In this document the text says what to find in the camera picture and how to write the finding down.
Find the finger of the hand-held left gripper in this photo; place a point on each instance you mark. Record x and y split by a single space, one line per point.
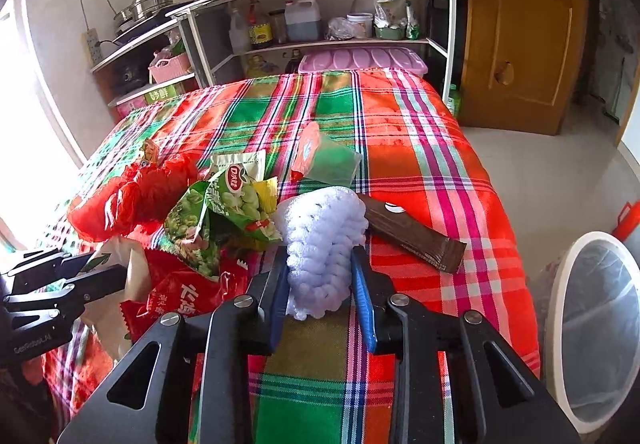
65 261
95 284

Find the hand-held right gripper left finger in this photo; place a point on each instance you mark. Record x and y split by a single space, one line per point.
277 304

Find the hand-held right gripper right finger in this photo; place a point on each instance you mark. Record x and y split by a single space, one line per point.
362 304

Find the beige paper bag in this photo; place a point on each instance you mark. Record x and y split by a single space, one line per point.
130 274

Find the white foam fruit net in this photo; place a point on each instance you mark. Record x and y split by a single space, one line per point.
320 244

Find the clear plastic cup red lid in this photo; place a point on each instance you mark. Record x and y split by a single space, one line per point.
330 159

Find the white trash bin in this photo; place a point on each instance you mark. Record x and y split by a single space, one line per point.
600 324

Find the red plastic bag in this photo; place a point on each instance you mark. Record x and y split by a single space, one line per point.
125 199

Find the brown snack wrapper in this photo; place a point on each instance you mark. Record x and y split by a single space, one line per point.
415 234

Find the red snack bag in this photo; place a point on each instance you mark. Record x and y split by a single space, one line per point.
185 294

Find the green pea snack bag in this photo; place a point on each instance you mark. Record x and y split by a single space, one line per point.
235 204

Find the yellow red snack packet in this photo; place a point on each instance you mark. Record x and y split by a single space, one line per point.
265 189

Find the white green snack packet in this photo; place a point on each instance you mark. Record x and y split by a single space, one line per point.
240 164

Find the plaid bed sheet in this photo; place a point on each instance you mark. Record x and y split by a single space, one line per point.
400 149

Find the green carton box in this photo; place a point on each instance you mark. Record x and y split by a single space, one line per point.
162 94

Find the black cooking appliance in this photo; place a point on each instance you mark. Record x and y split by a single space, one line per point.
127 74

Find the white power strip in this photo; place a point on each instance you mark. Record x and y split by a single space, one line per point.
92 49

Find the pink plastic basket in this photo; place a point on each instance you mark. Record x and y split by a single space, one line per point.
167 69

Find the white cooker shelf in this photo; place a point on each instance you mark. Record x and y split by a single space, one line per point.
130 51

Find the green drink bottle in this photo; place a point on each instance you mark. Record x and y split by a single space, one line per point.
454 102

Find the yellow cooking oil bottle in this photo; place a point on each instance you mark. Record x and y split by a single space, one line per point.
262 64

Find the black induction cooker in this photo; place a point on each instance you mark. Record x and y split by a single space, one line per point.
140 32

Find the dark glass bottle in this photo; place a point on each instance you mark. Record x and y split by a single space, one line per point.
292 62

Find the pink lidded storage box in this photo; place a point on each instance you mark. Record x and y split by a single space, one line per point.
360 59

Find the steel steamer pot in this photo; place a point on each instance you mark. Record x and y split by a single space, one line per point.
145 7

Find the green bowl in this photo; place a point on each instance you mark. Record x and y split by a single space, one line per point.
390 33

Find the white plastic bottle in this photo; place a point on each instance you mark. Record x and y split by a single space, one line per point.
239 34

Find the soy sauce bottle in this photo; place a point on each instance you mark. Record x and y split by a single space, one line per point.
260 32

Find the clear plastic bag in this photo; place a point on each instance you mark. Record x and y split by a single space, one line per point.
339 29

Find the dark glass jar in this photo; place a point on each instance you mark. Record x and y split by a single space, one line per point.
277 27

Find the white plastic tub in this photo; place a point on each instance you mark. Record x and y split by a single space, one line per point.
360 27

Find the translucent jug dark liquid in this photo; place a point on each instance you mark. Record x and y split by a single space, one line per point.
302 24

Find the white plastic bag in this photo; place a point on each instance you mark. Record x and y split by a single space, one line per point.
387 9

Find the wooden door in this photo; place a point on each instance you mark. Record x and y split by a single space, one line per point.
525 24

